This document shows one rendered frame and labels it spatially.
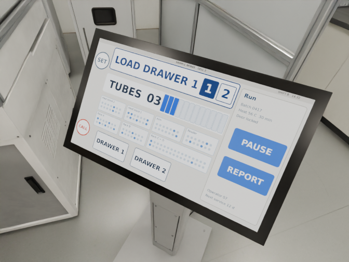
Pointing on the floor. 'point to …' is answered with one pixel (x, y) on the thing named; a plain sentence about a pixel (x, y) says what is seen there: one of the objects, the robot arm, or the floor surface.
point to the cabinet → (42, 158)
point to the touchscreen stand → (165, 234)
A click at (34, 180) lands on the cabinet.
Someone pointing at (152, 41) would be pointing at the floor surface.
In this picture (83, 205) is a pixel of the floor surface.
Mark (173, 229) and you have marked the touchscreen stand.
